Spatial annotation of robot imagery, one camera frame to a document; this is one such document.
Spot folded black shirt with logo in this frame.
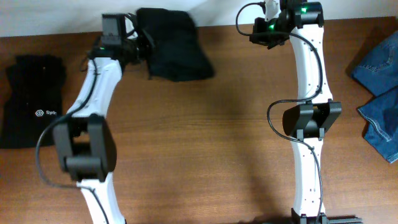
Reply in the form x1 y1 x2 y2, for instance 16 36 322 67
1 55 67 149

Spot black pants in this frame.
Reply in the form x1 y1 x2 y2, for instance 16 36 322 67
136 7 215 82

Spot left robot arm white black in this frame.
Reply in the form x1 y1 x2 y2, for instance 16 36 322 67
52 29 155 223

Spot blue denim jeans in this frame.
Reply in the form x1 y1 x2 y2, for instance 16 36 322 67
351 32 397 164

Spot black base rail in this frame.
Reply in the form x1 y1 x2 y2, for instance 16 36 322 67
327 217 363 224

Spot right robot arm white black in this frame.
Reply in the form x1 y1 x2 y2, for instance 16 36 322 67
249 1 342 223

